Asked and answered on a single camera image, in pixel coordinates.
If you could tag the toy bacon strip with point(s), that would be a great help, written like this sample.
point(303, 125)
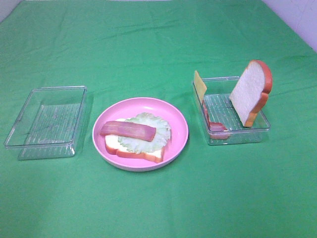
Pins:
point(128, 129)
point(214, 126)

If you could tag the green tablecloth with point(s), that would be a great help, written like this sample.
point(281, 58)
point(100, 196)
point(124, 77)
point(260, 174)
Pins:
point(124, 49)

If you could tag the clear plastic tray right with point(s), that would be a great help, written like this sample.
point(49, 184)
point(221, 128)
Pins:
point(220, 109)

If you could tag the toy bread slice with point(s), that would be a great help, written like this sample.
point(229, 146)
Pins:
point(251, 92)
point(113, 147)

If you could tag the clear plastic tray left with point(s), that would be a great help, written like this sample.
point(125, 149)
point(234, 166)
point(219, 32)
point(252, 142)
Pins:
point(49, 124)

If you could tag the toy cheese slice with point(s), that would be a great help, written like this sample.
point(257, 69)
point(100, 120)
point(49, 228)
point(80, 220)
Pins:
point(199, 86)

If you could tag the toy lettuce leaf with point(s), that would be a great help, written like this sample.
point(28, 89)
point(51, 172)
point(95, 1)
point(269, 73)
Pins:
point(162, 135)

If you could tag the clear plastic tray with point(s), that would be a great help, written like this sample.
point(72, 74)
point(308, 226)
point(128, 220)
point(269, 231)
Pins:
point(49, 124)
point(220, 109)

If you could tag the pink plate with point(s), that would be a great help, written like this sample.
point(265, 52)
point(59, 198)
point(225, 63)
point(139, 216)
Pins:
point(131, 107)

